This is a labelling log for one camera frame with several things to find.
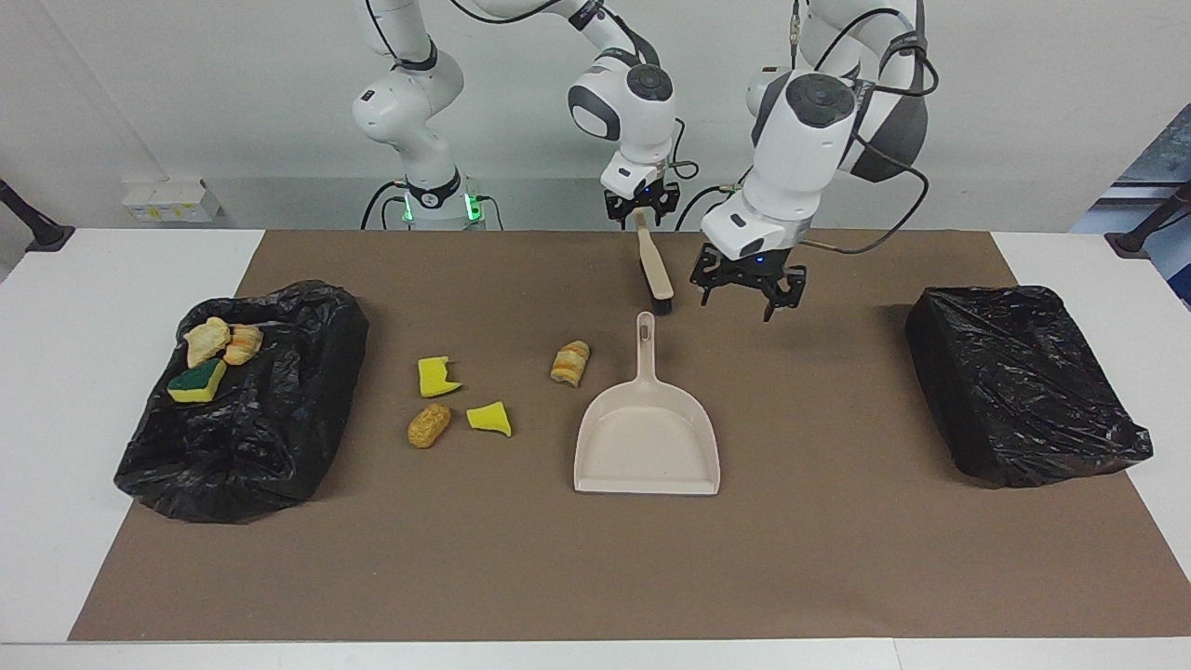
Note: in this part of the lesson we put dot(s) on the blue grey background panel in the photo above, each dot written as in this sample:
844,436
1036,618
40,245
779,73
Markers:
1163,158

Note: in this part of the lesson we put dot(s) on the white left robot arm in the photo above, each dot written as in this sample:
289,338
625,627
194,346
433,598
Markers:
800,130

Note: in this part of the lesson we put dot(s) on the white box by wall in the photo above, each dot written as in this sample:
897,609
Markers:
172,200

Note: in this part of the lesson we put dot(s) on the yellow and green sponge piece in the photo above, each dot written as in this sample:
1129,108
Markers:
198,381

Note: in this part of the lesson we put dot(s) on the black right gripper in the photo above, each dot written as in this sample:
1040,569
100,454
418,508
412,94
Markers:
642,195

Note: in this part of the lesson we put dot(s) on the brown nugget toy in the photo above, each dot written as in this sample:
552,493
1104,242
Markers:
428,426

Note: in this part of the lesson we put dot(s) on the open black bag lined bin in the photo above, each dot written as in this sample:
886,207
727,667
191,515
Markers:
260,437

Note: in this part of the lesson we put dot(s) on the black stand foot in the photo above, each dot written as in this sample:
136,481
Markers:
42,234
1130,244

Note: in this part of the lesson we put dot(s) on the striped croissant toy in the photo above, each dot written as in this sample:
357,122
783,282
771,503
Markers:
569,363

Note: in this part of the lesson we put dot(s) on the small orange tan bread toy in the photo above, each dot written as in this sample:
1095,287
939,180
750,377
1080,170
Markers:
245,344

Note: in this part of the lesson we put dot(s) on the taut black bag lined bin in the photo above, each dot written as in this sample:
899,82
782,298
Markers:
1023,381

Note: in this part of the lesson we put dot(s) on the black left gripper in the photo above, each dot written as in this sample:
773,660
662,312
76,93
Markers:
752,261

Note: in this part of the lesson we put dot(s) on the beige plastic dustpan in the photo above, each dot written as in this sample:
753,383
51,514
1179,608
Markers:
647,447

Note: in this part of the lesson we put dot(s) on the brown table mat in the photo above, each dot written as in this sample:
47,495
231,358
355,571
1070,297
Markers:
558,577

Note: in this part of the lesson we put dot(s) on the beige brush with black bristles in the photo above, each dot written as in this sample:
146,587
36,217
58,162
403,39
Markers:
654,270

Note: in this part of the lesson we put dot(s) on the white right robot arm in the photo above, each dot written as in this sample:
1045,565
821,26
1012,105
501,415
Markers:
633,102

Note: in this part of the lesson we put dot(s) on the pale bread toy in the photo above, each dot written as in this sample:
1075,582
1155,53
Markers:
205,341

